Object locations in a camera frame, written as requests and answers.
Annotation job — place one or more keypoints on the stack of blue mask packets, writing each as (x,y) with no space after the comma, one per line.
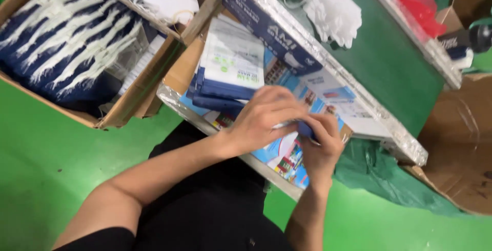
(230,66)

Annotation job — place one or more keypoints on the navy printed carton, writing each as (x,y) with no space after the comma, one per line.
(265,28)

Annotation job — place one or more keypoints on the pile of white masks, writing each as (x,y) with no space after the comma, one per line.
(330,12)

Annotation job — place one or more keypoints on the person's right hand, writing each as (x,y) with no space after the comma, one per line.
(323,155)

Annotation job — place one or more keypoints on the small cardboard box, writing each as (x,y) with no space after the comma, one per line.
(200,20)

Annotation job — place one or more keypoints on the blue white mask packet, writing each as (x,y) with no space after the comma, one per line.
(294,126)

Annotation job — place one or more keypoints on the open brown cardboard box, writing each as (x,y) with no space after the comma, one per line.
(469,5)

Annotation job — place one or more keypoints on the black tape dispenser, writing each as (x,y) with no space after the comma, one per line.
(469,39)

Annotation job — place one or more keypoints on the person's right fingers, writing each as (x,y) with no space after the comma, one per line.
(321,128)

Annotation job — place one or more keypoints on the large cardboard box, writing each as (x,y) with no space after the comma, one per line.
(153,89)

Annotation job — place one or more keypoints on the person's left fingers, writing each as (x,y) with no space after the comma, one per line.
(286,105)

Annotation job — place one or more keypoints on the colourful printed paper sheet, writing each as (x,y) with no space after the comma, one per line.
(334,97)

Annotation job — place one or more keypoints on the person's black clothing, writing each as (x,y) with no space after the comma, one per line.
(215,212)

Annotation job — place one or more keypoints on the red plastic bag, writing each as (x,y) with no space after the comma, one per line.
(419,8)

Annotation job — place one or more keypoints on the brown cardboard carton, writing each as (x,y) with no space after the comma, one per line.
(461,139)

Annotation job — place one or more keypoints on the green plastic sheet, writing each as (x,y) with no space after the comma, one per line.
(384,181)

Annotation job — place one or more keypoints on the heap of navy white packets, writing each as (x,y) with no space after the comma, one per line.
(73,39)

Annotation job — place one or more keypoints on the green table mat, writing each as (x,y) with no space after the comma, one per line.
(388,62)

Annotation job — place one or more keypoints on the person's left hand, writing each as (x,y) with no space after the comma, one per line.
(257,124)

